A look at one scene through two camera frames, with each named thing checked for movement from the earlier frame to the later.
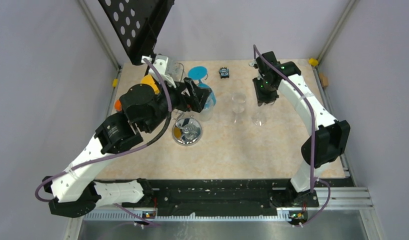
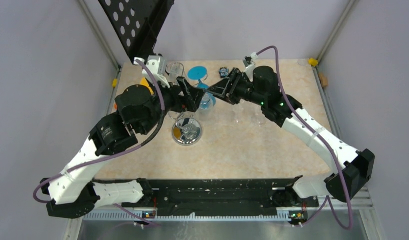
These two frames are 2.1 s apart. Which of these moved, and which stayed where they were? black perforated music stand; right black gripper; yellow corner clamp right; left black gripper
Moved: right black gripper
Stayed: yellow corner clamp right; black perforated music stand; left black gripper
